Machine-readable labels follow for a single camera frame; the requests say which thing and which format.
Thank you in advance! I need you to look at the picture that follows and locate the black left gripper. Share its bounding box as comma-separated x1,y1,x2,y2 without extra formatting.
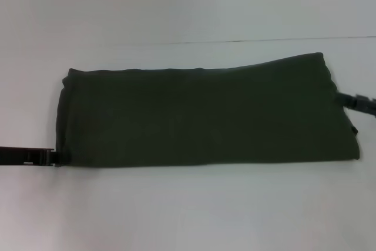
0,146,71,168

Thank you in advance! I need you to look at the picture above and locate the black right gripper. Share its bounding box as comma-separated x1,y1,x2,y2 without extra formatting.
334,91,376,119

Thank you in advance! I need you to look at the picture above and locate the dark green FREE! t-shirt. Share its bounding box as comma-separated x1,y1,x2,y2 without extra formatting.
55,52,361,170

